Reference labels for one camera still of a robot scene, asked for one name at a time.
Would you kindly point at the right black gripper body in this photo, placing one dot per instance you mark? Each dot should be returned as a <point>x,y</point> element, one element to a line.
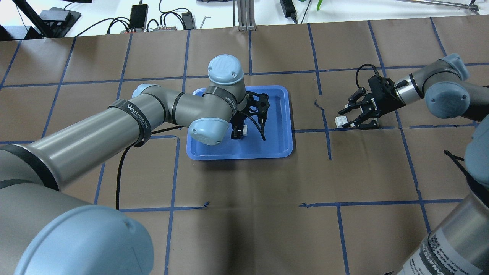
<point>384,100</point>

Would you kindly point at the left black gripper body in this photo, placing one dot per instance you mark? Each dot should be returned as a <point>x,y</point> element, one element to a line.
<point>237,128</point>

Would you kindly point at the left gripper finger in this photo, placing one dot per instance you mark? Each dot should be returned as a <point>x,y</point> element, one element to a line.
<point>262,113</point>
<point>237,125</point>

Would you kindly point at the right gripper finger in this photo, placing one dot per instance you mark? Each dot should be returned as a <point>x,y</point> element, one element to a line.
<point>365,121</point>
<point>360,99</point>

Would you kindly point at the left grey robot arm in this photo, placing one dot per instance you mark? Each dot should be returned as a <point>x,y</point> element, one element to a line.
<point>46,232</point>

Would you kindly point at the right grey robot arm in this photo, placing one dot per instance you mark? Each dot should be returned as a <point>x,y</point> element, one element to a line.
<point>460,243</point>

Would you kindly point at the black power brick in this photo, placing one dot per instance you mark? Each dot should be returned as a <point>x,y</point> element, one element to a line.
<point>289,10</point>

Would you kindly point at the black power adapter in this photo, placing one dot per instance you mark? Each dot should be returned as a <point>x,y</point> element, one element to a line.
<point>188,20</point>

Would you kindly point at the black phone device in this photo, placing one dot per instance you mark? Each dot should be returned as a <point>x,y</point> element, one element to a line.
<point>138,17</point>

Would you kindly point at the aluminium frame post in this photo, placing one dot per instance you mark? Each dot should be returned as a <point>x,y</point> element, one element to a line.
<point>246,15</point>

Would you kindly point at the green handled reacher grabber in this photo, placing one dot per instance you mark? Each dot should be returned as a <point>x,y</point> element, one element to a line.
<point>472,7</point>

